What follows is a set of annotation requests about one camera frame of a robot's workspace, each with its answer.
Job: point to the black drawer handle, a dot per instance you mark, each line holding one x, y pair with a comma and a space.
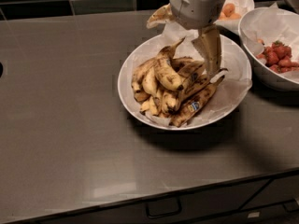
163, 208

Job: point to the banana with blue sticker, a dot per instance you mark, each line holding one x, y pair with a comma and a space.
194, 104
188, 70

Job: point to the white bowl of apricots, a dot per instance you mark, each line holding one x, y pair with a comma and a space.
241, 7

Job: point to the white bowl of strawberries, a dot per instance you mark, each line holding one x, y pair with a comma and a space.
262, 27

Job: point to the dark drawer front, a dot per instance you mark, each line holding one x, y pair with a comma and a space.
202, 202

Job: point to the front banana with blue sticker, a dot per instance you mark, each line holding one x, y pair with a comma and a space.
194, 104

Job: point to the large white banana bowl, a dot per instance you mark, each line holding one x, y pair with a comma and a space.
140, 52

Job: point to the spotted banana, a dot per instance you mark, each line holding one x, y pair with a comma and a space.
166, 75
143, 77
195, 82

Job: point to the pile of orange apricots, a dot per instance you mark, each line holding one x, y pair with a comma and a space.
228, 13

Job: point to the pile of red strawberries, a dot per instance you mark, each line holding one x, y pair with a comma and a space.
278, 58

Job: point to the grey rounded gripper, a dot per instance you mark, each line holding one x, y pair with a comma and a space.
196, 8

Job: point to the white paper liner in banana bowl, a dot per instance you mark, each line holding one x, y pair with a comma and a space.
233, 87

